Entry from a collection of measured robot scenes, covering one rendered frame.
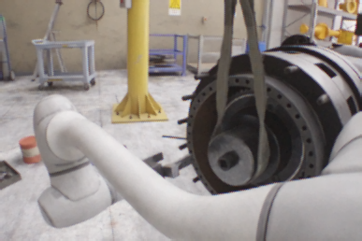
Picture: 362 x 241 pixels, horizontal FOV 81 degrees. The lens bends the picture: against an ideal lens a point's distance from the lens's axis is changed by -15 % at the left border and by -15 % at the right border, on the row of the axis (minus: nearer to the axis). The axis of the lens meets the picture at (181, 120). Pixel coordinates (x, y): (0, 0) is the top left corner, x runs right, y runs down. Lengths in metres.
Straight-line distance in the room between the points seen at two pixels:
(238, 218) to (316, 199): 0.07
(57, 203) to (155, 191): 0.29
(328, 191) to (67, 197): 0.48
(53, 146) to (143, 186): 0.24
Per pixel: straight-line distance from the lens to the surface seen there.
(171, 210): 0.29
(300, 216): 0.19
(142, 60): 3.07
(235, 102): 0.74
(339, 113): 0.61
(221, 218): 0.24
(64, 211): 0.55
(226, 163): 0.60
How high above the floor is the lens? 1.16
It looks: 22 degrees down
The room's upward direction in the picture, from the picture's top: 3 degrees clockwise
